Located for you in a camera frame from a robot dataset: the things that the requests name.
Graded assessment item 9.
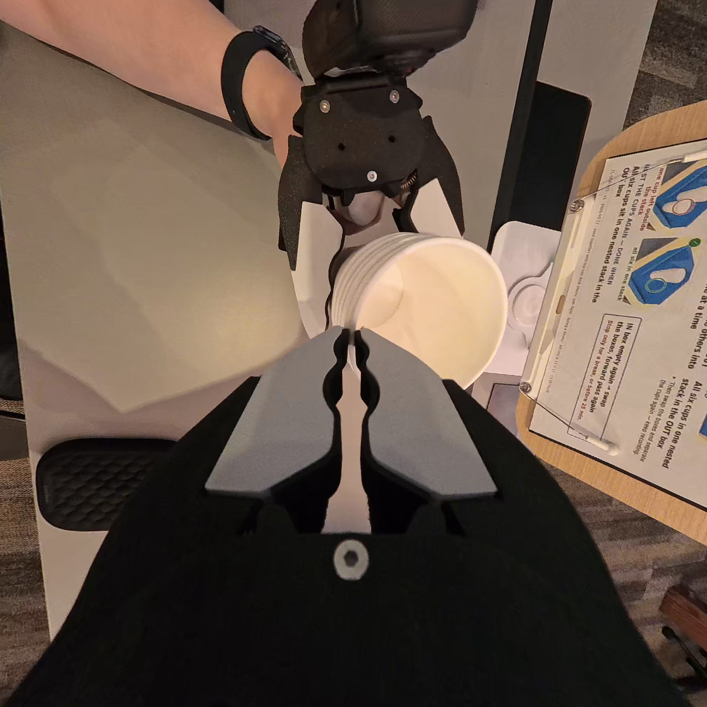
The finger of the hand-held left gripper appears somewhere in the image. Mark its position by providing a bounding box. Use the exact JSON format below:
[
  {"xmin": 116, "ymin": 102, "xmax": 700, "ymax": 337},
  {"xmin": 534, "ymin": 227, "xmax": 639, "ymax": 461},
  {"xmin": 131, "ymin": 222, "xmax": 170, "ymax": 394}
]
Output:
[
  {"xmin": 410, "ymin": 179, "xmax": 465, "ymax": 238},
  {"xmin": 292, "ymin": 198, "xmax": 348, "ymax": 340}
]

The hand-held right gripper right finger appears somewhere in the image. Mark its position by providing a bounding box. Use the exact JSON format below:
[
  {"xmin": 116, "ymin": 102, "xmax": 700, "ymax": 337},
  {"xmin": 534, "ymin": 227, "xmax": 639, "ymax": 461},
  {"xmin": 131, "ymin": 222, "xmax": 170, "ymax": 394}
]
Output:
[{"xmin": 353, "ymin": 328, "xmax": 499, "ymax": 535}]

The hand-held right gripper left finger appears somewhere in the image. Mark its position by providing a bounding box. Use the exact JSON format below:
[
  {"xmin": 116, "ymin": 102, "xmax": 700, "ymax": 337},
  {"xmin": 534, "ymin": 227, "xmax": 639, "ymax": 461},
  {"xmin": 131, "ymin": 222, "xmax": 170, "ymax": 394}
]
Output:
[{"xmin": 204, "ymin": 326, "xmax": 350, "ymax": 534}]

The white green-banded paper cup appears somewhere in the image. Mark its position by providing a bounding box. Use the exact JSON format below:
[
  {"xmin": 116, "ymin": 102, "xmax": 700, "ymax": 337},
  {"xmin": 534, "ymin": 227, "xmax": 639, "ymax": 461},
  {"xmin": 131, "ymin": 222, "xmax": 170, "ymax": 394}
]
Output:
[{"xmin": 348, "ymin": 236, "xmax": 509, "ymax": 391}]

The person's left forearm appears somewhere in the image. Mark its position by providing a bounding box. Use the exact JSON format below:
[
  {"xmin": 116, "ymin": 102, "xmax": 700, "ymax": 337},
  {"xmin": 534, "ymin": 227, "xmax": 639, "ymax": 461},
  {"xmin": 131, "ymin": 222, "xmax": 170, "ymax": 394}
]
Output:
[{"xmin": 0, "ymin": 0, "xmax": 249, "ymax": 129}]

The person's left hand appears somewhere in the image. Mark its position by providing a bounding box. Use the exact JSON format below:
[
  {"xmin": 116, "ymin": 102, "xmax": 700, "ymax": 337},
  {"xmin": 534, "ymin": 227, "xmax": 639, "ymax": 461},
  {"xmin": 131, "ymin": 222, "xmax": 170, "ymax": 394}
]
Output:
[{"xmin": 243, "ymin": 52, "xmax": 306, "ymax": 169}]

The black wrist watch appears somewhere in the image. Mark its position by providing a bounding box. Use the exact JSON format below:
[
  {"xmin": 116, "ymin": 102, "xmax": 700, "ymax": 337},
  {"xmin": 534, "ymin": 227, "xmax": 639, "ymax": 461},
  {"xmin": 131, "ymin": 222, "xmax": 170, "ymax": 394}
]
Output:
[{"xmin": 220, "ymin": 25, "xmax": 305, "ymax": 141}]

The wooden document stand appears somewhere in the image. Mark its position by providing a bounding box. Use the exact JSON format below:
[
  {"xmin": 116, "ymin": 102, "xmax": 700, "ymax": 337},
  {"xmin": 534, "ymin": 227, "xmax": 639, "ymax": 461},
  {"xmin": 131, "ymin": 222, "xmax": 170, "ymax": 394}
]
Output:
[{"xmin": 516, "ymin": 105, "xmax": 707, "ymax": 548}]

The printed instruction sheet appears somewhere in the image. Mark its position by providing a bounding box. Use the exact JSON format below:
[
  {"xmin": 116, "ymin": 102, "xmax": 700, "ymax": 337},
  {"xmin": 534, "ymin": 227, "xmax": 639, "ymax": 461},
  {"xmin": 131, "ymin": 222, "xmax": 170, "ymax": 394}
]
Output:
[{"xmin": 529, "ymin": 138, "xmax": 707, "ymax": 489}]

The wooden beam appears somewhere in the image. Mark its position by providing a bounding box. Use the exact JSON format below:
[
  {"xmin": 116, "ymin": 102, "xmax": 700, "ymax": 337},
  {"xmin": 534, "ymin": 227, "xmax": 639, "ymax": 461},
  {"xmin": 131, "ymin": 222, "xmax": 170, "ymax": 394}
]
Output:
[{"xmin": 660, "ymin": 585, "xmax": 707, "ymax": 644}]

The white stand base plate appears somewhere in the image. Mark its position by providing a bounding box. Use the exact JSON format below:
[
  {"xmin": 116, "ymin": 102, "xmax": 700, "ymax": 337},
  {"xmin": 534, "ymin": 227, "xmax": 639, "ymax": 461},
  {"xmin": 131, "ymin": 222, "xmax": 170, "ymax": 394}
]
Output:
[{"xmin": 489, "ymin": 221, "xmax": 561, "ymax": 376}]

